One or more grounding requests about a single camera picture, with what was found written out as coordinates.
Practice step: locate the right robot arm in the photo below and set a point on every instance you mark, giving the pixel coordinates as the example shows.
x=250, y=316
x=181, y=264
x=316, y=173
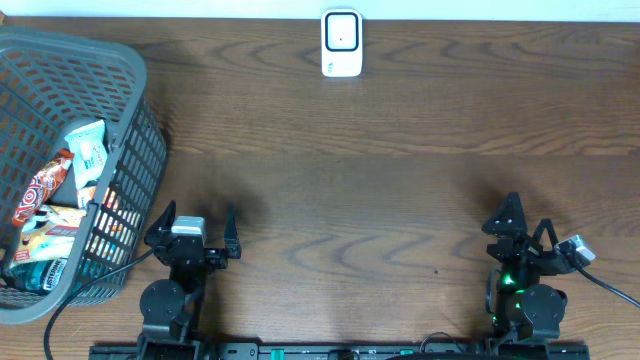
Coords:
x=525, y=310

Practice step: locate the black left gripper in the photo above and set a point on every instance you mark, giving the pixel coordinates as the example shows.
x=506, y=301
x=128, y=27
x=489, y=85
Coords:
x=216, y=258

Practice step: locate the yellow snack chip bag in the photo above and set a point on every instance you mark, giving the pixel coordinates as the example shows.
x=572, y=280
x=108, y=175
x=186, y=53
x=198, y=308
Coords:
x=48, y=235

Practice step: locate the grey plastic shopping basket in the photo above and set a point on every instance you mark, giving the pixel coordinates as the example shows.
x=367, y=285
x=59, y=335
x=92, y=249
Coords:
x=52, y=84

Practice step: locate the blue Listerine mouthwash bottle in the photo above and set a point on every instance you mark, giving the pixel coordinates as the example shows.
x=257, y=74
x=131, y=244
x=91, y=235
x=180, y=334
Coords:
x=39, y=277

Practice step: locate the red brown snack bar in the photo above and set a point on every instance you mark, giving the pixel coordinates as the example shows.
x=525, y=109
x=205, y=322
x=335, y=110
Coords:
x=42, y=186

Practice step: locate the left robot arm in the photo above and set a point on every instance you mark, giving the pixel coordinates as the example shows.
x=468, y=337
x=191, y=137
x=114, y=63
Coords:
x=171, y=307

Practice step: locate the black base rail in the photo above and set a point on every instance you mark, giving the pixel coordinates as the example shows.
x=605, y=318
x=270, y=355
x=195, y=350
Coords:
x=253, y=351

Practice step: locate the mint green wipes pack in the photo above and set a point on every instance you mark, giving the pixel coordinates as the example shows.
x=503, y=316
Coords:
x=90, y=154

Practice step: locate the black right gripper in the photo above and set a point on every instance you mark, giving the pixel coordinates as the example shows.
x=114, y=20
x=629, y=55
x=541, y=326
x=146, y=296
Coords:
x=521, y=248

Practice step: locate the orange Kleenex tissue pack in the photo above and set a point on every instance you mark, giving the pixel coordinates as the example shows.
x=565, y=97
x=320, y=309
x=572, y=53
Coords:
x=87, y=194

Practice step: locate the white barcode scanner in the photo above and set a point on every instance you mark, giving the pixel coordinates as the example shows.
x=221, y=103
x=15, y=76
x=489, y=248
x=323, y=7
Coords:
x=341, y=43

